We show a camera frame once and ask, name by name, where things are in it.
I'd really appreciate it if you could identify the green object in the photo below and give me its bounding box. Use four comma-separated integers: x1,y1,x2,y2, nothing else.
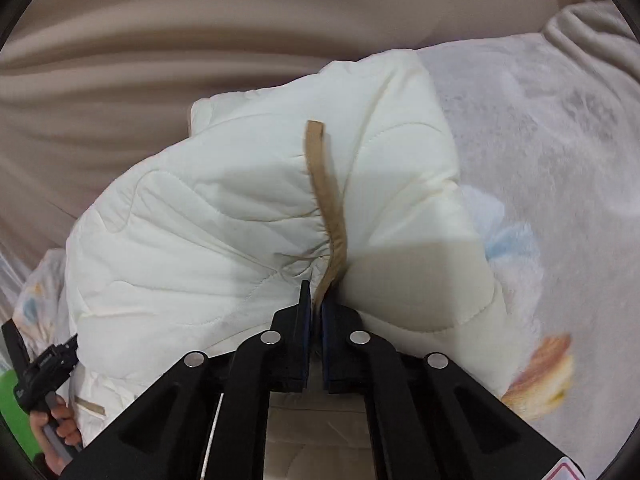
0,369,27,428

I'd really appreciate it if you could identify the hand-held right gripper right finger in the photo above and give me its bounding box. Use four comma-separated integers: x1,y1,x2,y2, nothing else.
320,298,587,480

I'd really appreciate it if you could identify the floral fleece blanket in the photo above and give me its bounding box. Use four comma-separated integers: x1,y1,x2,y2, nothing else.
10,2,640,480

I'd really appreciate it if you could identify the translucent plastic sheet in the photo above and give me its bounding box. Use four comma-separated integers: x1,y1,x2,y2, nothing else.
0,252,36,311

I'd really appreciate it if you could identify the person's left hand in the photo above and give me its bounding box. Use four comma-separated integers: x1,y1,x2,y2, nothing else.
29,394,85,476

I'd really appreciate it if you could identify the cream quilted garment tan trim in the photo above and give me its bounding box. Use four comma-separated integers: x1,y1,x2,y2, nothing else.
65,50,526,480

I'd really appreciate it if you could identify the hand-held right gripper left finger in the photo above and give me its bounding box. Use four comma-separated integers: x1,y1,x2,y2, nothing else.
61,281,313,480

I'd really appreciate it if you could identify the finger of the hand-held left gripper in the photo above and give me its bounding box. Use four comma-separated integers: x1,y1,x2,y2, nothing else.
47,334,81,367

